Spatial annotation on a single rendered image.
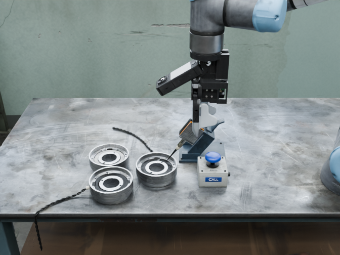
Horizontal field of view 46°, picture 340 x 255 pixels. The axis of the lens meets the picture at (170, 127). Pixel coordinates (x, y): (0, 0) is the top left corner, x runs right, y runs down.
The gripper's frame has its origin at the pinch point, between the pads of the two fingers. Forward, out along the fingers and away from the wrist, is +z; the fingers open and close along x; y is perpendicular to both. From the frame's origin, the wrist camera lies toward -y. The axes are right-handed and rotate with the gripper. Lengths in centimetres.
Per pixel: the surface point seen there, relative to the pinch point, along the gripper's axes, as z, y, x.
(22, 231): 93, -81, 56
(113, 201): 11.6, -18.5, -14.5
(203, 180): 10.9, 2.5, -6.5
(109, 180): 11.0, -20.5, -7.6
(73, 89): 62, -77, 155
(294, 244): 38.2, 30.2, -0.4
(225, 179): 10.6, 7.9, -6.3
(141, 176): 10.3, -12.7, -6.5
